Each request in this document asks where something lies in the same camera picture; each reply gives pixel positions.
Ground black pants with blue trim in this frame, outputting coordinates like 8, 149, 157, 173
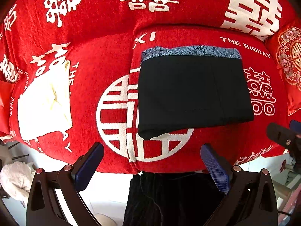
138, 45, 254, 140

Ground wooden furniture at right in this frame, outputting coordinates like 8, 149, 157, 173
272, 160, 300, 225

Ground white fluffy cloth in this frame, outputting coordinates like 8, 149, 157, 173
1, 161, 34, 206

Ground operator black trousers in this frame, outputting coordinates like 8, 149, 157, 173
123, 172, 225, 225

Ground red embroidered pillow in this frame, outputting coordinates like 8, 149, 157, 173
265, 18, 301, 115

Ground red quilt with white characters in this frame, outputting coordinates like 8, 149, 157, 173
1, 0, 300, 174

